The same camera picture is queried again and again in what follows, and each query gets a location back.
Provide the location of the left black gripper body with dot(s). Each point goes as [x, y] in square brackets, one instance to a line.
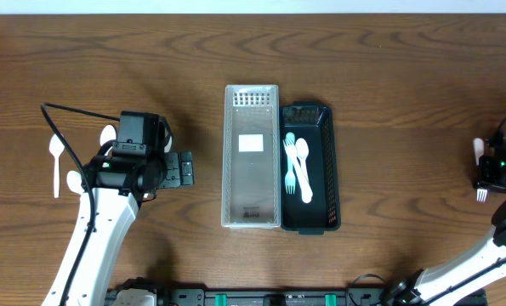
[179, 168]

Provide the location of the white plastic spoon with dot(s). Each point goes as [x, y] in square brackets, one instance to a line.
[302, 153]
[108, 133]
[56, 148]
[168, 146]
[74, 182]

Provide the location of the white plastic fork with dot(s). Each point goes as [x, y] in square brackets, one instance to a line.
[479, 150]
[291, 151]
[290, 179]

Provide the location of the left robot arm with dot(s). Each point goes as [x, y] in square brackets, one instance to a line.
[113, 189]

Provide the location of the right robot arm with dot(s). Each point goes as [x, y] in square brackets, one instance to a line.
[448, 283]

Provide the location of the clear plastic basket tray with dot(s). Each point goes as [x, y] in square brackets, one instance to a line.
[251, 177]

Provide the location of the black plastic basket tray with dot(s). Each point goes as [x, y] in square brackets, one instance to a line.
[312, 121]

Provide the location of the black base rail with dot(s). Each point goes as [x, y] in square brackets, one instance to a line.
[145, 292]

